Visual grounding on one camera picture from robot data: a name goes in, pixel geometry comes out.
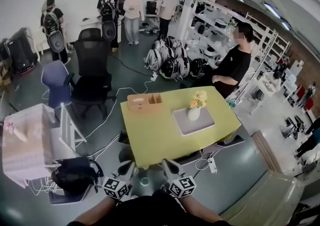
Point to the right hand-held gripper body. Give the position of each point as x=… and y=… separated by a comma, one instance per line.
x=182, y=187

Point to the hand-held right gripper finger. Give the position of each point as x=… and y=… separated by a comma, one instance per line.
x=176, y=170
x=168, y=173

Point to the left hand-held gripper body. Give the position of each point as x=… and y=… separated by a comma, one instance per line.
x=116, y=187

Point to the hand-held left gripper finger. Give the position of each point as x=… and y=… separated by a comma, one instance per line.
x=130, y=173
x=122, y=170

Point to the grey tray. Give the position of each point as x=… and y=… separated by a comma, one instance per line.
x=190, y=127

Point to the white vase with yellow flowers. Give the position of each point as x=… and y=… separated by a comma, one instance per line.
x=193, y=114

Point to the person's left forearm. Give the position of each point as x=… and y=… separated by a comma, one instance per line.
x=95, y=211

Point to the person's right forearm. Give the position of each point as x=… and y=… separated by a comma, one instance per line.
x=200, y=210

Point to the green tape roll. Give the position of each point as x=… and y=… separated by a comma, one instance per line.
x=141, y=182

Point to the white power strip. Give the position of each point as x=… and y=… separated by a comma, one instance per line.
x=213, y=166
x=154, y=76

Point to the person's black shirt torso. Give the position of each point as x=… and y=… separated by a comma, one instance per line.
x=150, y=210

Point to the yellow-green table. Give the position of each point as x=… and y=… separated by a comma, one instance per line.
x=150, y=132

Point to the black bag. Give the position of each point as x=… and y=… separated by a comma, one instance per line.
x=72, y=173

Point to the blue office chair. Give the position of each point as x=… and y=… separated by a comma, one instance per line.
x=65, y=198
x=56, y=79

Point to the wooden desk organizer box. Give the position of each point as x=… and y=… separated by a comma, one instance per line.
x=136, y=104

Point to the pale green table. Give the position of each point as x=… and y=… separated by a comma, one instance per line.
x=262, y=200

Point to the wooden slatted panel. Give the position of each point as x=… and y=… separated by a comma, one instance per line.
x=266, y=151

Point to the pink cloth-covered box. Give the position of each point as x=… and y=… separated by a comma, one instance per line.
x=25, y=149

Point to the pile of black-white backpacks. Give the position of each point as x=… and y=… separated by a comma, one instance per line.
x=172, y=54

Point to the black mesh office chair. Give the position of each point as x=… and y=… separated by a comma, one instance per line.
x=90, y=52

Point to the small white table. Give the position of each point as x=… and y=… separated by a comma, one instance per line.
x=268, y=86

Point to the white shelving rack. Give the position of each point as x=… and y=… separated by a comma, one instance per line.
x=220, y=32

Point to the red chair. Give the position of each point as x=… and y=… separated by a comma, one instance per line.
x=310, y=104
x=301, y=93

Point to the cardboard box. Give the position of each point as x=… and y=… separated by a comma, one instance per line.
x=5, y=72

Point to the black rolling case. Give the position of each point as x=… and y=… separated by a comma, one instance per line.
x=21, y=49
x=5, y=49

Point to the white ladder shelf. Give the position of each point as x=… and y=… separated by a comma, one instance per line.
x=270, y=34

